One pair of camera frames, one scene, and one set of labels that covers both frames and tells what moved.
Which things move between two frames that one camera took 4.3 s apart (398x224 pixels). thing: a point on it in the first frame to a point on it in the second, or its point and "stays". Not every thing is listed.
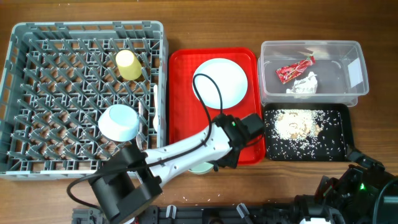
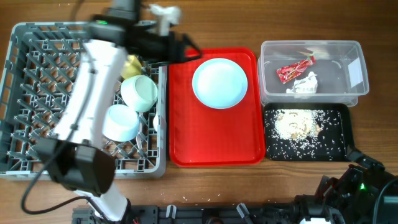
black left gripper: [232, 163] to [170, 56]
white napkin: [308, 85] stays
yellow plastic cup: [129, 65] stays
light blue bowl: [119, 122] stays
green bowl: [202, 168] to [139, 92]
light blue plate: [231, 78] stays
